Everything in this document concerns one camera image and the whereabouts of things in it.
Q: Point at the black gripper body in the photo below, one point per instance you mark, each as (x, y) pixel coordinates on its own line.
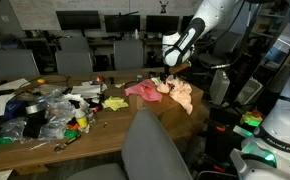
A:
(169, 71)

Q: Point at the peach printed shirt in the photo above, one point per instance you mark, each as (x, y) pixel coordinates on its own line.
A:
(180, 93)

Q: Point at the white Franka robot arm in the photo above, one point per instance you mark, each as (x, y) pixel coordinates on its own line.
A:
(285, 126)

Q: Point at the large cardboard box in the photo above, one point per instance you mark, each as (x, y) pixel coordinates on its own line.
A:
(171, 106)

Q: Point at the emergency stop button box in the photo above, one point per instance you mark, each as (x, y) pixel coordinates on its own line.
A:
(251, 119)

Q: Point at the pink shirt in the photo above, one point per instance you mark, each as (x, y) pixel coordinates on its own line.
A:
(145, 90)

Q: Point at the black computer monitor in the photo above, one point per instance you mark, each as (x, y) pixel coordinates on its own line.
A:
(122, 23)
(78, 20)
(161, 24)

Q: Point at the white desk bottle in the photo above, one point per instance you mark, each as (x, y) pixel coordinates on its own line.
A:
(136, 34)

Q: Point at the white space heater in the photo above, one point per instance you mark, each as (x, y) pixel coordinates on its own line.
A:
(219, 86)

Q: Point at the small black item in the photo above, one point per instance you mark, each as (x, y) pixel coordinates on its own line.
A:
(112, 80)

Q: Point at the yellow cloth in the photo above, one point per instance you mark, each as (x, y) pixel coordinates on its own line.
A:
(115, 103)

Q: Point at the red ball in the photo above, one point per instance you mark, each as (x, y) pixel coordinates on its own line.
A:
(100, 79)

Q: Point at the white slatted basket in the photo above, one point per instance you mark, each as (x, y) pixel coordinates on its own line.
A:
(249, 90)

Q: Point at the small screw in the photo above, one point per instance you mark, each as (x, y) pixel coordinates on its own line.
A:
(105, 125)

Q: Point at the stack of white papers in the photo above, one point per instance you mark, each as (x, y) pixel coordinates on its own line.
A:
(86, 90)

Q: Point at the white bottle yellow label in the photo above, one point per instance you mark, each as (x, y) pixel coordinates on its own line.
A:
(81, 119)

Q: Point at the green plastic item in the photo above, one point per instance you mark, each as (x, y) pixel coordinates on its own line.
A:
(71, 133)
(1, 140)

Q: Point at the clear plastic bags pile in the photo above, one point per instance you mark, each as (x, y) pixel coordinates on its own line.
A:
(56, 116)

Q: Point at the yellow orange toy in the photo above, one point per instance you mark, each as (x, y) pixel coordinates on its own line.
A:
(41, 81)

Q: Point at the silver tape roll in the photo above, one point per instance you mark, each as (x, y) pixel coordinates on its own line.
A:
(35, 108)

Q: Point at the blue bag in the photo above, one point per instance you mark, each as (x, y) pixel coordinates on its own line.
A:
(14, 109)

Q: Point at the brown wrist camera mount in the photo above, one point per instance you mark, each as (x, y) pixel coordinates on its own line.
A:
(181, 67)

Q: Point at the gray office chair black frame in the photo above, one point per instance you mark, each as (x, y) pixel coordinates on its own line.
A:
(151, 150)

